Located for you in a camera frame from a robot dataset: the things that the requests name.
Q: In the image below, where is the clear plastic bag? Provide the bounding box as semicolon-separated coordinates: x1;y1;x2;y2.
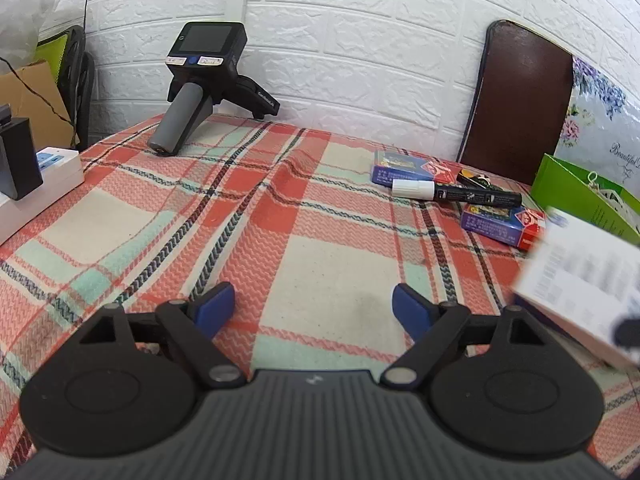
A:
0;0;69;74

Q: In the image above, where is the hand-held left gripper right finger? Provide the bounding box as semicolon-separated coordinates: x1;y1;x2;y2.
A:
382;283;551;389

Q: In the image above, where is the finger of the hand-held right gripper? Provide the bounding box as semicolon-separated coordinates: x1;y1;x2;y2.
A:
613;317;640;349

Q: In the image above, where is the blue red card box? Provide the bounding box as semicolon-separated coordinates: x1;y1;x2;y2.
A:
460;202;549;251
370;149;461;189

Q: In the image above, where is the plaid tablecloth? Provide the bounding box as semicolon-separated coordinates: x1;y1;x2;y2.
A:
0;112;640;479

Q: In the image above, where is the black grey hand-held device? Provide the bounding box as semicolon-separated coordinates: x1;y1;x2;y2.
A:
147;21;281;157

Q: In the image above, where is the white power strip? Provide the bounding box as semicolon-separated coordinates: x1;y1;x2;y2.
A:
0;146;85;246

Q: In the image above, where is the floral plastic bag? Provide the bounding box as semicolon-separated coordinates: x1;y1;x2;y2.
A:
554;55;640;171

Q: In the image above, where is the black marker with white cap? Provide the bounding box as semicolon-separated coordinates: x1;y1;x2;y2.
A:
391;178;524;209

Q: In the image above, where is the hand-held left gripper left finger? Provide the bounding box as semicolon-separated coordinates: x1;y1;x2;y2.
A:
75;281;247;389

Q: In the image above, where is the small brown cardboard box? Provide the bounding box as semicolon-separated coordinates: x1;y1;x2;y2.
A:
0;59;81;151

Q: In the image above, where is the black chair with green mesh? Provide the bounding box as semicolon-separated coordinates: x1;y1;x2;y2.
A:
37;25;96;151

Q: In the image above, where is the green cardboard box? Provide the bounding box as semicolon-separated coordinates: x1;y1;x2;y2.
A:
530;153;640;247

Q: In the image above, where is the brown board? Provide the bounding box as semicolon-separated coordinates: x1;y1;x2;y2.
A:
457;19;577;187

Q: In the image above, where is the black power adapter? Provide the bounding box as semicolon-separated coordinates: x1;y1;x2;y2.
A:
0;104;45;202

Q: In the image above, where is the white printed carton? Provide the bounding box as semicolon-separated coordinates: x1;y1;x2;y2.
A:
512;207;640;372

